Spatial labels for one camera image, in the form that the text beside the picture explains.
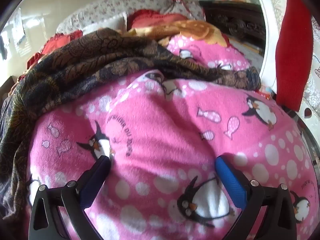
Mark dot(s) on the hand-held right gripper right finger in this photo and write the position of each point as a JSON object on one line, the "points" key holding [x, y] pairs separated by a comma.
{"points": [[230, 180]]}

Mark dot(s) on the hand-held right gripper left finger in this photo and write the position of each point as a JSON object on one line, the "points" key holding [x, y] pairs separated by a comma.
{"points": [[96, 181]]}

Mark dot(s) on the brown patterned garment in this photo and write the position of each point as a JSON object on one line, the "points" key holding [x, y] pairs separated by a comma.
{"points": [[87, 62]]}

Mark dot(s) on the pink penguin printed blanket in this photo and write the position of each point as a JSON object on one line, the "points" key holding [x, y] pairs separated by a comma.
{"points": [[162, 130]]}

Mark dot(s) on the small red packet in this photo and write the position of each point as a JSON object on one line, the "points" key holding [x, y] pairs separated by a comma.
{"points": [[265, 93]]}

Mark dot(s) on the red hanging cloth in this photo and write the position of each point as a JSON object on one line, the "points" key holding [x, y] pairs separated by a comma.
{"points": [[292, 55]]}

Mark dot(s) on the white ornate chair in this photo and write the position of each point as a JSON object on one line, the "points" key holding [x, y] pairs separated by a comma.
{"points": [[268, 42]]}

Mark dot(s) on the red ruffled cushion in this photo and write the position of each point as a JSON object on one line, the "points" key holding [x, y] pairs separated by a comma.
{"points": [[58, 40]]}

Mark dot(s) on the orange floral blanket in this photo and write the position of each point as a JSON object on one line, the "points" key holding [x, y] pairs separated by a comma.
{"points": [[195, 30]]}

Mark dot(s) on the dark carved wooden cabinet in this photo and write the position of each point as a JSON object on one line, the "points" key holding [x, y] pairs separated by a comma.
{"points": [[235, 20]]}

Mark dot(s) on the dark hanging cloth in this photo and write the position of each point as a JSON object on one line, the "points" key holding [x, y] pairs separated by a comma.
{"points": [[4, 48]]}

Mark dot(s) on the red heart cushion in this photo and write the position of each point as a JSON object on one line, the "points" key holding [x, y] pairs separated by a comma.
{"points": [[155, 18]]}

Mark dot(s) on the white floral pillow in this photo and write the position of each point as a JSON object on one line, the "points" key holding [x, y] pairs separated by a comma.
{"points": [[112, 5]]}

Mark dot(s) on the white wall chart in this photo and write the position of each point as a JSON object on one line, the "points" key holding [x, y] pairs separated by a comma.
{"points": [[18, 27]]}

